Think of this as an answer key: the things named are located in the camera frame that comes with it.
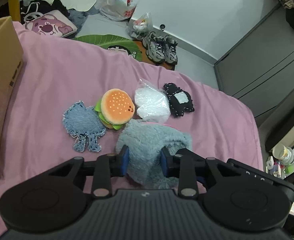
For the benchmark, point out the plush hamburger toy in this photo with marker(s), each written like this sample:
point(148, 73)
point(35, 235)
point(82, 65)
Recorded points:
point(115, 109)

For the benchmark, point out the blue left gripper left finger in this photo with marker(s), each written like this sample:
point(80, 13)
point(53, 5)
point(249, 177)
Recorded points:
point(124, 158)

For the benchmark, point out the black clothes pile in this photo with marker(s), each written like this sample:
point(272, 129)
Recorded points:
point(36, 8)

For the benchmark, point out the small clear plastic bag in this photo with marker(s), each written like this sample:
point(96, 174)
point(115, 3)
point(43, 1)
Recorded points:
point(140, 28)

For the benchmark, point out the white floor rug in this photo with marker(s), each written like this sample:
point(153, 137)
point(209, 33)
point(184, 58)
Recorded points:
point(79, 5)

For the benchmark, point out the left grey sneaker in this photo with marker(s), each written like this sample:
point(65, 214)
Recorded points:
point(154, 46)

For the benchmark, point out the large white plastic bag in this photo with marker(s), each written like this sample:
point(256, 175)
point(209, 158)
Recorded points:
point(118, 10)

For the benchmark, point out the grey fluffy plush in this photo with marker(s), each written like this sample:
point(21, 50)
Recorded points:
point(145, 141)

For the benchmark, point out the grey sneaker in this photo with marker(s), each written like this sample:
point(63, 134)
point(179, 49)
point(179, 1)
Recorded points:
point(170, 52)
point(154, 46)

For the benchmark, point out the pink bear cushion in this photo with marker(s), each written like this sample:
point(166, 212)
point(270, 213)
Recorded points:
point(53, 23)

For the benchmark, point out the green leaf floor mat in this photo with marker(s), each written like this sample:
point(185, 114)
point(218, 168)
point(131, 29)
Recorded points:
point(113, 43)

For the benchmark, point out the clear bag white filling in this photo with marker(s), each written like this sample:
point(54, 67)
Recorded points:
point(152, 104)

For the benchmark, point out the black patch white label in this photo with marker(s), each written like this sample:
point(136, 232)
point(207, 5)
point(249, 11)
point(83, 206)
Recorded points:
point(179, 100)

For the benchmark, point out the dark blue fluffy rug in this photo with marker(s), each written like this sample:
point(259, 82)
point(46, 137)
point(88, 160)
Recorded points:
point(78, 18)

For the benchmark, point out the white cup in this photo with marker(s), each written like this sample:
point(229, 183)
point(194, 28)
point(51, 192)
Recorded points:
point(283, 153)

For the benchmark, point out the grey cabinet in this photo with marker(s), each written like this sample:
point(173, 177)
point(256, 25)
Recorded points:
point(259, 71)

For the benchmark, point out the denim patch coaster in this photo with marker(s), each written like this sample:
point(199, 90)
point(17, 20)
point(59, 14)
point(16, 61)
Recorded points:
point(83, 124)

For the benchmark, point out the pink bed sheet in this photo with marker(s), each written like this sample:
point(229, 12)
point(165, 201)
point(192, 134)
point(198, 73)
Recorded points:
point(59, 72)

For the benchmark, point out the right grey sneaker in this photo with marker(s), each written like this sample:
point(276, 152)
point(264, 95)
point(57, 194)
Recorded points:
point(170, 52)

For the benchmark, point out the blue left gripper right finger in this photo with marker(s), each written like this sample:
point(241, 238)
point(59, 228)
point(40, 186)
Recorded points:
point(164, 160)

